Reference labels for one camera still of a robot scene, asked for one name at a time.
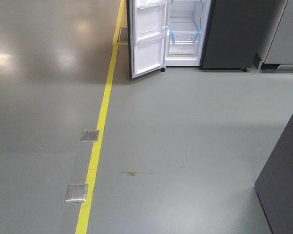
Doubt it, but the fridge door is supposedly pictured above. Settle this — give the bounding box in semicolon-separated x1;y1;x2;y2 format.
126;0;169;79

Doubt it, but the dark grey fridge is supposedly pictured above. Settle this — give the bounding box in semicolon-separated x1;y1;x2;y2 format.
126;0;288;79

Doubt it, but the far silver floor socket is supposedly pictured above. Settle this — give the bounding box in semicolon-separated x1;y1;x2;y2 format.
80;129;100;142

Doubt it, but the silver floor socket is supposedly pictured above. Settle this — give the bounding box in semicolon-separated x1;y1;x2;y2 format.
80;129;100;142
64;184;89;203

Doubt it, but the lower clear door bin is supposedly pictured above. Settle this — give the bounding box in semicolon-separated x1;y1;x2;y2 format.
135;26;167;44

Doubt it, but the clear door bin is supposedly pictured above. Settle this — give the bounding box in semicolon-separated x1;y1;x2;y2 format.
135;26;167;44
136;0;167;9

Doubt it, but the clear crisper drawer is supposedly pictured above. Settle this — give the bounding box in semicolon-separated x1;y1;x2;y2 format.
168;32;200;56

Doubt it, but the near silver floor socket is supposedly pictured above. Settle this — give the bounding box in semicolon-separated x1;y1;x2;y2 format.
64;184;89;203

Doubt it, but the middle clear door bin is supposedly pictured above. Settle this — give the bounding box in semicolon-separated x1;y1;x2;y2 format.
136;0;167;9

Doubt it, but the kitchen island counter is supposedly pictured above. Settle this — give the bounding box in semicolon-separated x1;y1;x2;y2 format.
255;114;293;234

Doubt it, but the silver neighbouring appliance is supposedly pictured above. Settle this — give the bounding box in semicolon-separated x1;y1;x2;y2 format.
253;0;293;72

